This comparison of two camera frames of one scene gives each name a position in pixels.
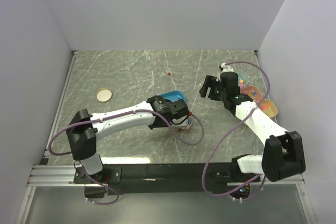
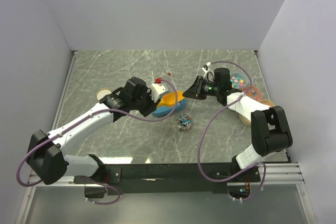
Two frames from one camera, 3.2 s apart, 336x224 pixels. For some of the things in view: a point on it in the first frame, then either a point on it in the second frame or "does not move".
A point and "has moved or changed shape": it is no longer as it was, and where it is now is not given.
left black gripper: x=152 y=127 -> x=146 y=111
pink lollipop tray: x=253 y=92 does not move
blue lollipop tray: x=173 y=96 has moved or changed shape
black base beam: x=189 y=179 does not move
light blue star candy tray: x=242 y=81 does not move
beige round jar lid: x=104 y=95 does not move
